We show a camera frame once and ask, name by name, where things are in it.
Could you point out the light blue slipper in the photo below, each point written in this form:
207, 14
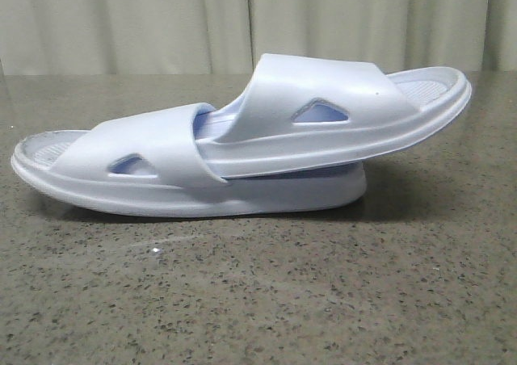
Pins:
301, 113
150, 165

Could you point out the beige background curtain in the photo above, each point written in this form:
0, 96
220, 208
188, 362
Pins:
229, 36

